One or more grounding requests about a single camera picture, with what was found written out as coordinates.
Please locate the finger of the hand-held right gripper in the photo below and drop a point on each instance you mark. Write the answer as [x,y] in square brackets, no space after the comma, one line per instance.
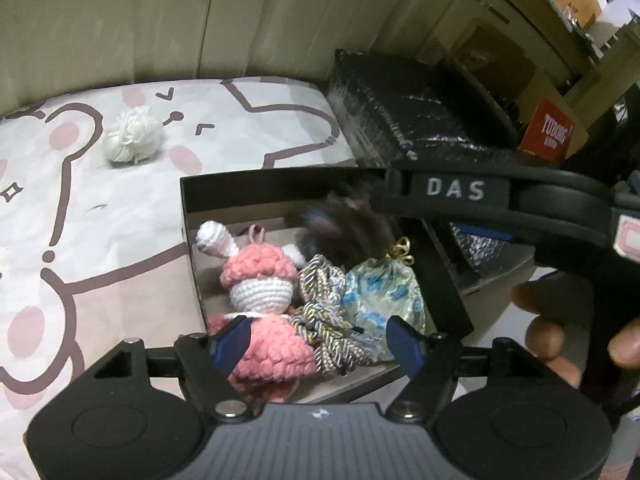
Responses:
[450,192]
[487,235]

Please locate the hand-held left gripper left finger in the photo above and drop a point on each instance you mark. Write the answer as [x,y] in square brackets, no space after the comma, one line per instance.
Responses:
[231,344]

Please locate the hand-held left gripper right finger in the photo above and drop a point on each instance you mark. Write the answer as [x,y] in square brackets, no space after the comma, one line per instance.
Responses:
[402,347]

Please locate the pink crochet doll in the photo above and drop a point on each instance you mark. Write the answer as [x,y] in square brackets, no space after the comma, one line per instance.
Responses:
[280,355]

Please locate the pink white crochet bunny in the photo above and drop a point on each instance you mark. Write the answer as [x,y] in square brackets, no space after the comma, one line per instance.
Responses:
[260,280]

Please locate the dark fluffy pompom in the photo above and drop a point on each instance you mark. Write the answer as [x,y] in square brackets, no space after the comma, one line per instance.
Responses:
[360,230]

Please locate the black cardboard box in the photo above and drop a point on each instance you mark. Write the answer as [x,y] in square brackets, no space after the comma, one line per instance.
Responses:
[200,195]

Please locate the white yarn ball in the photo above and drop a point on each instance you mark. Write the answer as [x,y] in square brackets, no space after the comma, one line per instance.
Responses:
[134,135]

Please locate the person's right hand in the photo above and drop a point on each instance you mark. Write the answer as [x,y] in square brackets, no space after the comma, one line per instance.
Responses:
[555,340]

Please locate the white bubble wrap sheet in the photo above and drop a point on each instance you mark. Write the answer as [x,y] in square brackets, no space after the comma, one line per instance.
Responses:
[480,260]

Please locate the black wrapped package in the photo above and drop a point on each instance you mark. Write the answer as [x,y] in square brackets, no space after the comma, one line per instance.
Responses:
[400,105]

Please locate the red beer box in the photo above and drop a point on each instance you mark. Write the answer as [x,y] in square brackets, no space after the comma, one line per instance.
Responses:
[547,132]

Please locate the red Tuborg cardboard box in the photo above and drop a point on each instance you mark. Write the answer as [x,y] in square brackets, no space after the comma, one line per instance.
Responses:
[505,80]

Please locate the printed blanket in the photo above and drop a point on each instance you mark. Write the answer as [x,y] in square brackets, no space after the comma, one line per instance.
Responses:
[100,240]

